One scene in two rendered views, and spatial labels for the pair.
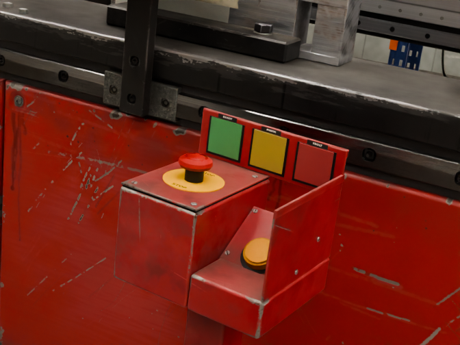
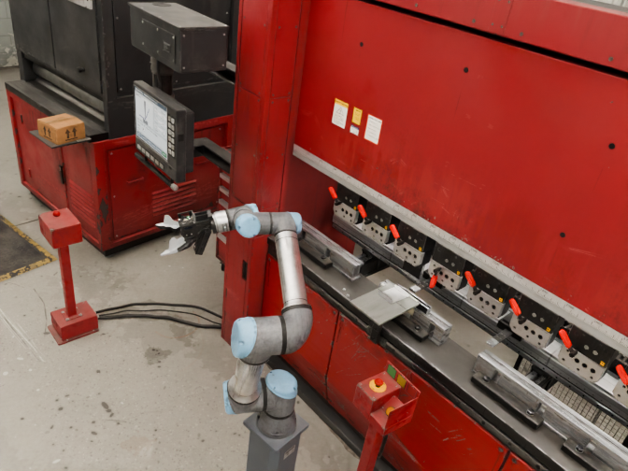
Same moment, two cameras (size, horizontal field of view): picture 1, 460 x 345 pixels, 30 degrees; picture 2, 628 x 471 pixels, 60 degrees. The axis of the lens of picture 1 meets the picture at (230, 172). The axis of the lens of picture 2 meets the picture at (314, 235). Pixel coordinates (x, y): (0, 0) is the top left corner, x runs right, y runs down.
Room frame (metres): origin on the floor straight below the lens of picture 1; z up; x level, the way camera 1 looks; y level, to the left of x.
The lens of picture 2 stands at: (-0.75, -0.20, 2.45)
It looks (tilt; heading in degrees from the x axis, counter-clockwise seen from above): 31 degrees down; 20
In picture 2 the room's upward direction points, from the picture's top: 9 degrees clockwise
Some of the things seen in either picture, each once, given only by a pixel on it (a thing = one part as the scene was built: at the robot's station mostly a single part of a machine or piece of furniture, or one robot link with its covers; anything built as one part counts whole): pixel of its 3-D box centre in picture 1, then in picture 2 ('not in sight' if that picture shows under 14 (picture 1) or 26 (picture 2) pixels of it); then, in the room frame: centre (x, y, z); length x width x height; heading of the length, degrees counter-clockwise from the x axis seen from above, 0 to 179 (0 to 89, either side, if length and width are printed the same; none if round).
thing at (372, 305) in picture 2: not in sight; (384, 303); (1.19, 0.14, 1.00); 0.26 x 0.18 x 0.01; 156
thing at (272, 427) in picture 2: not in sight; (278, 413); (0.55, 0.32, 0.82); 0.15 x 0.15 x 0.10
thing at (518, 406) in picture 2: not in sight; (506, 399); (1.03, -0.45, 0.89); 0.30 x 0.05 x 0.03; 66
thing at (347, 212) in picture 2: not in sight; (351, 202); (1.50, 0.47, 1.26); 0.15 x 0.09 x 0.17; 66
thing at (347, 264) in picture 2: not in sight; (325, 248); (1.56, 0.58, 0.92); 0.50 x 0.06 x 0.10; 66
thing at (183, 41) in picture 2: not in sight; (176, 104); (1.41, 1.42, 1.53); 0.51 x 0.25 x 0.85; 64
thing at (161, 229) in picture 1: (228, 214); (385, 397); (0.91, -0.01, 0.75); 0.20 x 0.16 x 0.18; 60
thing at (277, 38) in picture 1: (200, 31); (400, 319); (1.26, 0.07, 0.89); 0.30 x 0.05 x 0.03; 66
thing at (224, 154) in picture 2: not in sight; (206, 158); (1.62, 1.38, 1.17); 0.40 x 0.24 x 0.07; 66
